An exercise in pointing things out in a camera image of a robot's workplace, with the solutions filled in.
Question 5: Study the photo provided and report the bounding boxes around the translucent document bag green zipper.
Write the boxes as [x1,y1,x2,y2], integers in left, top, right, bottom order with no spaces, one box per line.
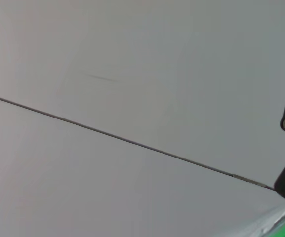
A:
[213,198,285,237]

